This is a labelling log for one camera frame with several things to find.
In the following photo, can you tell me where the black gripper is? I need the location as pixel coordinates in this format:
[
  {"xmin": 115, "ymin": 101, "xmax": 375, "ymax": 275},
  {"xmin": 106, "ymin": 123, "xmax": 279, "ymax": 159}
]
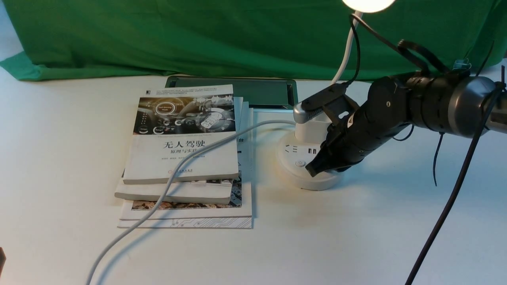
[{"xmin": 305, "ymin": 76, "xmax": 408, "ymax": 177}]

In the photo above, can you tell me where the white desk lamp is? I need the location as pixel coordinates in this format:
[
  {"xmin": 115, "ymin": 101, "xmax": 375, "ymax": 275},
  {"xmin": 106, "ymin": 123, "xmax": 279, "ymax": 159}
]
[{"xmin": 276, "ymin": 0, "xmax": 393, "ymax": 191}]

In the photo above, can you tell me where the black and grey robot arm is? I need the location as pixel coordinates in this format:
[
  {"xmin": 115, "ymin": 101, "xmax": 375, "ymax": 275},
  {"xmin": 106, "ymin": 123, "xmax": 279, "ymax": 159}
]
[{"xmin": 301, "ymin": 72, "xmax": 504, "ymax": 177}]

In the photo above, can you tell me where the picture-cover book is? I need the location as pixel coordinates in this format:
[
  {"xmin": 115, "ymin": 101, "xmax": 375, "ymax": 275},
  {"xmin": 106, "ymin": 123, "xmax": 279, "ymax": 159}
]
[{"xmin": 120, "ymin": 97, "xmax": 253, "ymax": 220}]

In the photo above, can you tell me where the bottom white circuit-pattern book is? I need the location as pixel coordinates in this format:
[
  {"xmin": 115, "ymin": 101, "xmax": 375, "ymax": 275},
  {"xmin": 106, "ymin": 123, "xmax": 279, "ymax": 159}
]
[{"xmin": 118, "ymin": 133, "xmax": 253, "ymax": 229}]

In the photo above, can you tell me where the white self-driving book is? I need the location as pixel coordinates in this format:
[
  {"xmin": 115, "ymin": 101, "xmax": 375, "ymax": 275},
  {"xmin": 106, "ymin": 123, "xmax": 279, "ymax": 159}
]
[{"xmin": 122, "ymin": 84, "xmax": 242, "ymax": 184}]

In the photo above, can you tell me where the green backdrop cloth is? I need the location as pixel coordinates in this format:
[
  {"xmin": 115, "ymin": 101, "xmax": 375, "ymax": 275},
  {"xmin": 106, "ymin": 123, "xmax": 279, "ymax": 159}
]
[{"xmin": 1, "ymin": 0, "xmax": 506, "ymax": 82}]

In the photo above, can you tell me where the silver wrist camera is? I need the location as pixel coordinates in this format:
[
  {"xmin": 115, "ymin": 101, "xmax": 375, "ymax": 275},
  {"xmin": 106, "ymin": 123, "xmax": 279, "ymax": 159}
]
[{"xmin": 293, "ymin": 83, "xmax": 359, "ymax": 125}]

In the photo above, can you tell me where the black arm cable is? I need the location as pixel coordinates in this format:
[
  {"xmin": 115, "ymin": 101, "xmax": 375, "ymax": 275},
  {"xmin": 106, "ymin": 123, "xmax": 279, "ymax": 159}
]
[{"xmin": 404, "ymin": 40, "xmax": 507, "ymax": 285}]

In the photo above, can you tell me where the white lamp power cable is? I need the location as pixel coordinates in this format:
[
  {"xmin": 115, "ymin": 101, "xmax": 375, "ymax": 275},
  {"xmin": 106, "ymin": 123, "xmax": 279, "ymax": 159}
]
[{"xmin": 85, "ymin": 120, "xmax": 296, "ymax": 285}]

